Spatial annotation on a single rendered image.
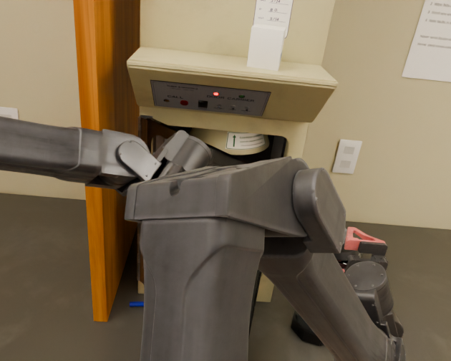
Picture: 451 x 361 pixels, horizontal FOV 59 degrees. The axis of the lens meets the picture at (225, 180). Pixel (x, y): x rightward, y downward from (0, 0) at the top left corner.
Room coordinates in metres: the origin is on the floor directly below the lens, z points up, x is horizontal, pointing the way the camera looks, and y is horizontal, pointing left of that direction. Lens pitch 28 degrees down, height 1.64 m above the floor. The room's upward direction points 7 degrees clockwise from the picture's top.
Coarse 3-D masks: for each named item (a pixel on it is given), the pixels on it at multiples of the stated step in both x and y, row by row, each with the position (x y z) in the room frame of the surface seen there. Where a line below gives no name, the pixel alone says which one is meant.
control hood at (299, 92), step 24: (144, 48) 0.69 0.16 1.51; (144, 72) 0.61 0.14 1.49; (168, 72) 0.60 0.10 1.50; (192, 72) 0.60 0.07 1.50; (216, 72) 0.61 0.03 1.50; (240, 72) 0.61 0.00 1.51; (264, 72) 0.62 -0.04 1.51; (288, 72) 0.64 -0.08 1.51; (312, 72) 0.66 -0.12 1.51; (144, 96) 0.66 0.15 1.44; (288, 96) 0.64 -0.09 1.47; (312, 96) 0.64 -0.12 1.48; (312, 120) 0.70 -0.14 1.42
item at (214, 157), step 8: (152, 120) 0.68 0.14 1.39; (152, 128) 0.68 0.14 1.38; (160, 128) 0.66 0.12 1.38; (168, 128) 0.65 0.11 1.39; (152, 136) 0.68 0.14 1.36; (160, 136) 0.66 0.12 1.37; (168, 136) 0.65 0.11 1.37; (152, 144) 0.68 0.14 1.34; (160, 144) 0.66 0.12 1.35; (152, 152) 0.67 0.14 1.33; (216, 152) 0.58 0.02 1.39; (224, 152) 0.58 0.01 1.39; (216, 160) 0.58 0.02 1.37; (224, 160) 0.57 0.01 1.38; (232, 160) 0.56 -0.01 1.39; (240, 160) 0.55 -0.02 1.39; (256, 280) 0.51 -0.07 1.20; (256, 288) 0.51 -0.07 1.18; (256, 296) 0.51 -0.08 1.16; (248, 336) 0.51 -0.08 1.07
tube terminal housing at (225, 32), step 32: (160, 0) 0.71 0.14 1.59; (192, 0) 0.72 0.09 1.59; (224, 0) 0.72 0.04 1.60; (320, 0) 0.73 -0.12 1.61; (160, 32) 0.71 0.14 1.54; (192, 32) 0.72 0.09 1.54; (224, 32) 0.72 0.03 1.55; (288, 32) 0.73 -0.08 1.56; (320, 32) 0.73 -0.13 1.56; (320, 64) 0.73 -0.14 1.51; (224, 128) 0.72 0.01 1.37; (256, 128) 0.73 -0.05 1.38; (288, 128) 0.73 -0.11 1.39
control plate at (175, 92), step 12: (156, 84) 0.63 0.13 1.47; (168, 84) 0.63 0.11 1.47; (180, 84) 0.62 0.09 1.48; (192, 84) 0.62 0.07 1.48; (156, 96) 0.65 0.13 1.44; (168, 96) 0.65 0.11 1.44; (180, 96) 0.65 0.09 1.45; (192, 96) 0.65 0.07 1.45; (204, 96) 0.65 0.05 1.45; (216, 96) 0.65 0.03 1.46; (228, 96) 0.65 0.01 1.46; (252, 96) 0.64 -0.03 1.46; (264, 96) 0.64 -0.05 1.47; (192, 108) 0.68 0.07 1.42; (204, 108) 0.68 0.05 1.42; (216, 108) 0.68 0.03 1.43; (228, 108) 0.68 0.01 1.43; (240, 108) 0.68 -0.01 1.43; (252, 108) 0.67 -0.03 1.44; (264, 108) 0.67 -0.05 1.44
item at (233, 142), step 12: (192, 132) 0.80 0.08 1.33; (204, 132) 0.77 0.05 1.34; (216, 132) 0.76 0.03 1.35; (228, 132) 0.75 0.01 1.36; (240, 132) 0.76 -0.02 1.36; (216, 144) 0.74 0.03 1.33; (228, 144) 0.74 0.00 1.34; (240, 144) 0.75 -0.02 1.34; (252, 144) 0.76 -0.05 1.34; (264, 144) 0.78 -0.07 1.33
